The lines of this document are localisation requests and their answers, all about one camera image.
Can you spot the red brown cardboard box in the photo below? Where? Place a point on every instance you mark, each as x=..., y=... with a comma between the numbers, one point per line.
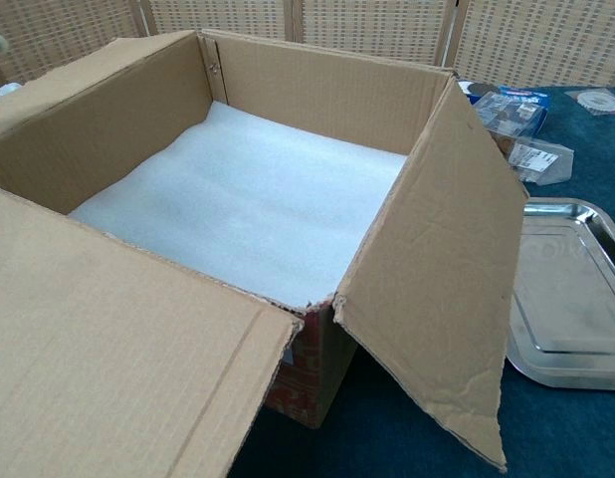
x=113, y=348

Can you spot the white foam sheet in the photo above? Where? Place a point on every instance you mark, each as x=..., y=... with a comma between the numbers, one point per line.
x=238, y=199

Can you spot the woven rattan folding screen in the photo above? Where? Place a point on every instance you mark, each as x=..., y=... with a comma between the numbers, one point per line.
x=362, y=25

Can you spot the blue sandwich cookie package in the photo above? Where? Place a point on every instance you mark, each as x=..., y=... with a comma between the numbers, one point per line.
x=529, y=97

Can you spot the clear plastic pastry container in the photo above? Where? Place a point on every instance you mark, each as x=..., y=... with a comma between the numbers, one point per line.
x=541, y=159

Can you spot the round disc in clear bag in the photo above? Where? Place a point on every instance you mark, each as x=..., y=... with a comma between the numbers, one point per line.
x=598, y=102

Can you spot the stainless steel rectangular tray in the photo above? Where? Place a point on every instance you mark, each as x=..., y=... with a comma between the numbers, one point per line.
x=576, y=299

